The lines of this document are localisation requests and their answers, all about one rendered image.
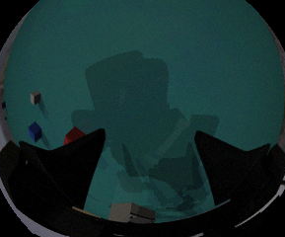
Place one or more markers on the blue block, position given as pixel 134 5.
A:
pixel 34 131

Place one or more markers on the red block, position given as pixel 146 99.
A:
pixel 73 134

